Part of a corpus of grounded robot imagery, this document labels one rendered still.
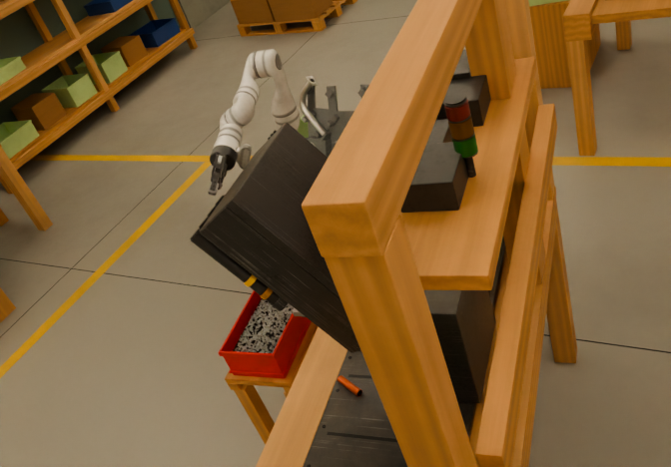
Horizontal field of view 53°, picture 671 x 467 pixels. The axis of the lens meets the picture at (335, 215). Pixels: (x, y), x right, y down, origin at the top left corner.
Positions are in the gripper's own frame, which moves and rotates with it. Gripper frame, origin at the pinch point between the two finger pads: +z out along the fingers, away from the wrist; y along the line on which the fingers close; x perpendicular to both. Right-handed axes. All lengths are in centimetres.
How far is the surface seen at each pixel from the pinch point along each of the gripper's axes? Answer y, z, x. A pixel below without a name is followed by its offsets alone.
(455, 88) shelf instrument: 41, -14, 56
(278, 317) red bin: -59, -1, 26
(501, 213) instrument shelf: 46, 31, 64
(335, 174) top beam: 78, 63, 26
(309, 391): -43, 32, 39
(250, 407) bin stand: -84, 22, 24
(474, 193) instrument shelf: 42, 23, 60
